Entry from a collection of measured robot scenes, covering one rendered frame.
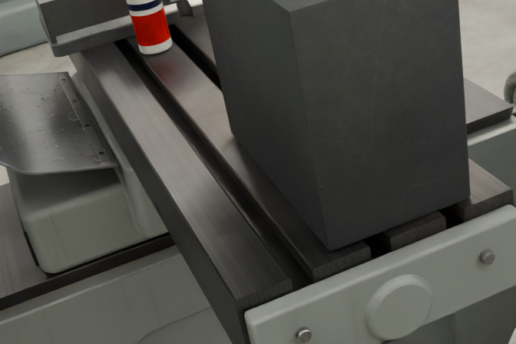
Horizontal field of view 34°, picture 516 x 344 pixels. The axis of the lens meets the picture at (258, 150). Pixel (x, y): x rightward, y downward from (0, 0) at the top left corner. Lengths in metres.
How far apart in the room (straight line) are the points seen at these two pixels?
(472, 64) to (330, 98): 2.47
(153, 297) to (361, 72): 0.57
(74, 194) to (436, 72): 0.53
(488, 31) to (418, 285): 2.68
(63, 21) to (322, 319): 0.60
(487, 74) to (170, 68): 2.07
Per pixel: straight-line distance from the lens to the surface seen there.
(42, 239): 0.99
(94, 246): 1.01
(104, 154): 0.97
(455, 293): 0.66
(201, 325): 1.12
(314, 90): 0.54
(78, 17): 1.08
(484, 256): 0.65
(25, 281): 1.04
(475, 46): 3.15
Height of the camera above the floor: 1.30
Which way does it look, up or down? 29 degrees down
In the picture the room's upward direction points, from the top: 12 degrees counter-clockwise
